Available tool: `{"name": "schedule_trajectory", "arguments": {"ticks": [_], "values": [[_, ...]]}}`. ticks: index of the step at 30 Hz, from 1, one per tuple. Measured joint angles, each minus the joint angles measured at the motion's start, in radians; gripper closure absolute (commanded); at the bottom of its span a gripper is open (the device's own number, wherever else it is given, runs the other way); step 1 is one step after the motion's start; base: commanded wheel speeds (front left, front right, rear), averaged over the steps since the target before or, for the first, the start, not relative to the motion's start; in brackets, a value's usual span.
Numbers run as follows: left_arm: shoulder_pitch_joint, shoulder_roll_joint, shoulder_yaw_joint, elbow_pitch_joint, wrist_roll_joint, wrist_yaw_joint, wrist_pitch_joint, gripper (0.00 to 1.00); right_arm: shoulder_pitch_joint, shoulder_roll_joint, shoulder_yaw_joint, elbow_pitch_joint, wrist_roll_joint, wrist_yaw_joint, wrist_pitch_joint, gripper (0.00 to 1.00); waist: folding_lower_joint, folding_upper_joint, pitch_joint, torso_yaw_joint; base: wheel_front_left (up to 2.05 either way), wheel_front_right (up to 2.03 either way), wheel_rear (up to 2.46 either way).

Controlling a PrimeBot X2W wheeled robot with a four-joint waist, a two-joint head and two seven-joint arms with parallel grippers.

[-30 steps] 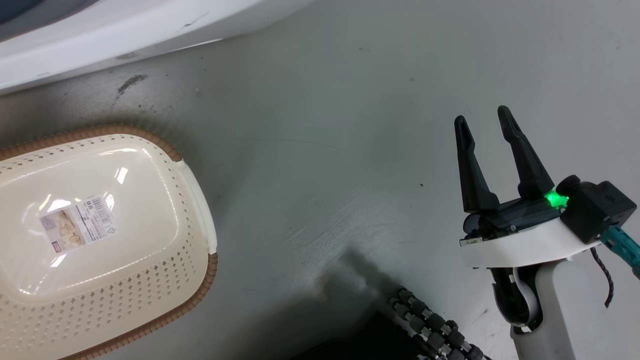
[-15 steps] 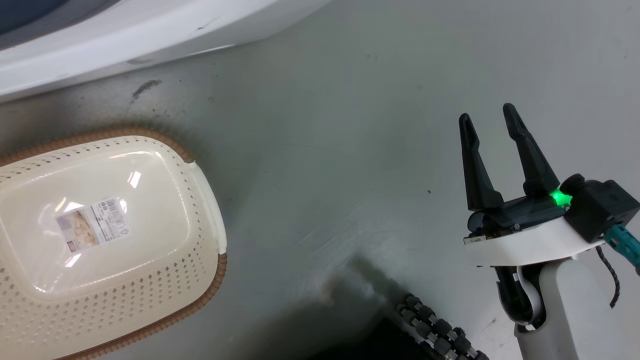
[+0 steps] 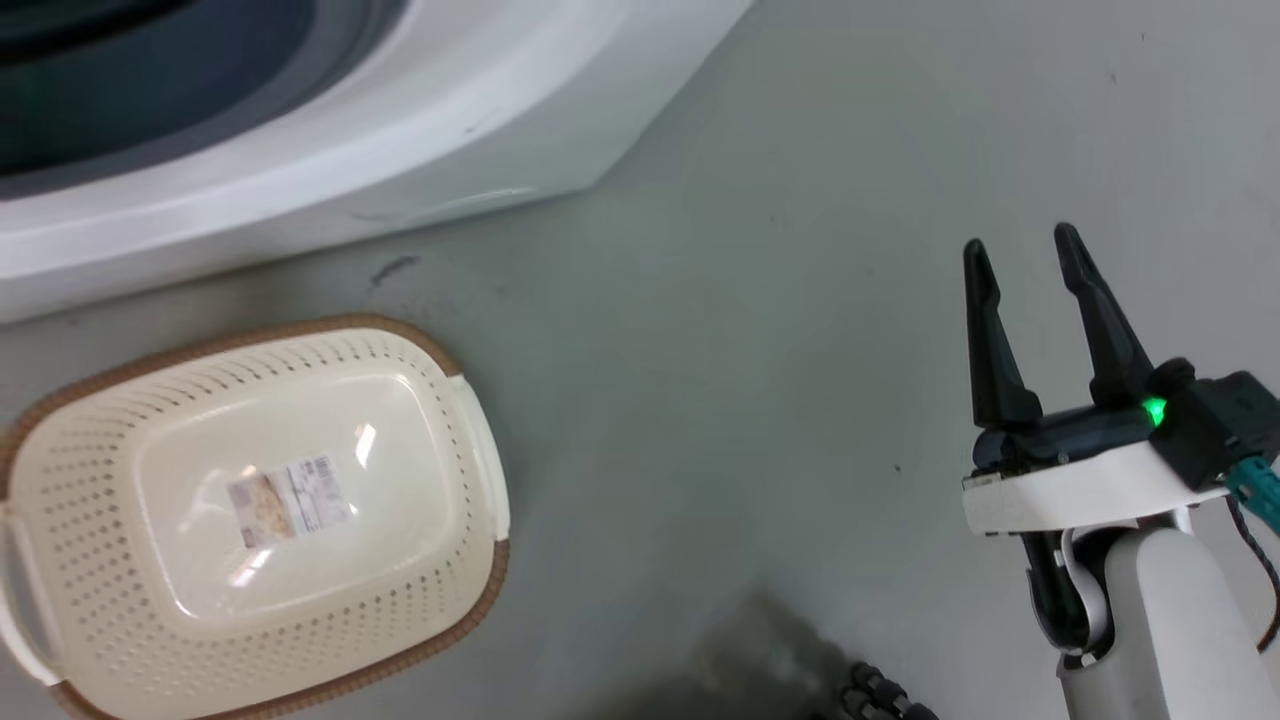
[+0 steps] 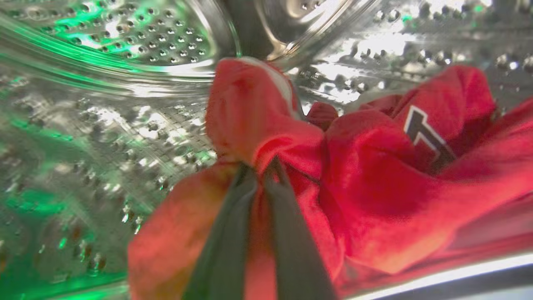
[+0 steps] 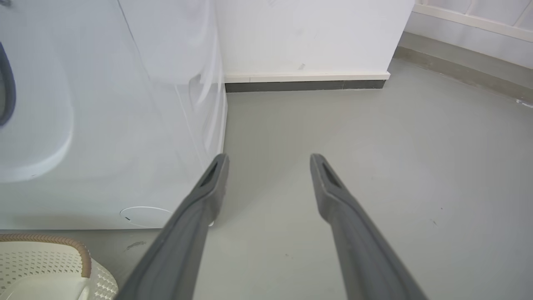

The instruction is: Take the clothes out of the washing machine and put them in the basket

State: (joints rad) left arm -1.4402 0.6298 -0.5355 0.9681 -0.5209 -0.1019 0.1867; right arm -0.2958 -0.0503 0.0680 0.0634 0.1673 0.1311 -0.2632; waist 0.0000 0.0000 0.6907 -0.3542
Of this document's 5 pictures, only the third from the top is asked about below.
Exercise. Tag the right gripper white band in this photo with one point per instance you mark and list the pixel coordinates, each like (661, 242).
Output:
(1100, 470)

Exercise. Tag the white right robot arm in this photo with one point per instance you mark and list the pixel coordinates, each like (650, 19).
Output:
(1160, 620)

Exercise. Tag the white washing machine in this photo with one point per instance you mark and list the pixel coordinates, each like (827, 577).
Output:
(300, 150)

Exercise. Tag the cream perforated laundry basket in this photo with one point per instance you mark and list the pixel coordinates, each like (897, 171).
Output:
(150, 560)

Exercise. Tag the paper label sticker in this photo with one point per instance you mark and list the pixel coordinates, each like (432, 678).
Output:
(290, 500)

